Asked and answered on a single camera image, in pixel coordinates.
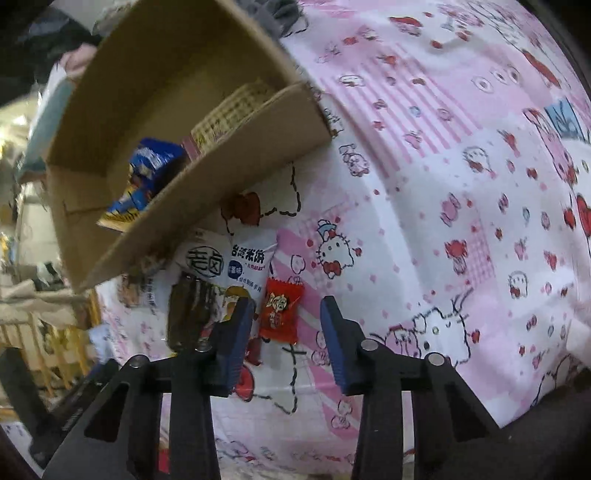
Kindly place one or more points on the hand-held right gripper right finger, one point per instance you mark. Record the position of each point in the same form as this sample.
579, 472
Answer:
337, 348

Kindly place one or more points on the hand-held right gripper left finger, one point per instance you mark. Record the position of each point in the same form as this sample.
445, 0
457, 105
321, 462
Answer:
234, 344

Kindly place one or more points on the small red candy packet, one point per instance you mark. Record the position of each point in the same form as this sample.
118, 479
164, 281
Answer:
279, 310

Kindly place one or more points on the blue snack packet yellow cartoon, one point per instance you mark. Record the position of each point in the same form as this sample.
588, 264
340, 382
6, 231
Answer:
143, 177

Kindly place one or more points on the pink clear snack packet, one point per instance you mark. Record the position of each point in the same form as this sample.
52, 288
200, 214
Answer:
190, 148

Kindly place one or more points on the brown cardboard box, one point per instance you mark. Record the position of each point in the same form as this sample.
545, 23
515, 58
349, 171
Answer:
258, 134

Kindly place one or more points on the yellow checkered snack packet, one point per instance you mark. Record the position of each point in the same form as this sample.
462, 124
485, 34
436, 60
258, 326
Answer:
231, 110

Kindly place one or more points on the dark brown snack packet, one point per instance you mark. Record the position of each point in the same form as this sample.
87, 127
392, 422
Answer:
189, 314

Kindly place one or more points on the yellow stool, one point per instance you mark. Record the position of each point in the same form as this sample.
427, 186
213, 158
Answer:
32, 334

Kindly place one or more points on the white rice cracker packet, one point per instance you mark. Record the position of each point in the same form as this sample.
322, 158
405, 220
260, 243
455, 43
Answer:
242, 261

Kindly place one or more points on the pink cartoon printed bed sheet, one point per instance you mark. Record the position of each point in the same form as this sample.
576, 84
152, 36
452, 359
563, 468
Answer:
415, 184

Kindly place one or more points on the pink cloth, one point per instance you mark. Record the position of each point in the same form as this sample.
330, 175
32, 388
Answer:
77, 62

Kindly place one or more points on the dark cloth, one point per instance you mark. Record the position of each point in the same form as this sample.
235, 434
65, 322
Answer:
41, 27

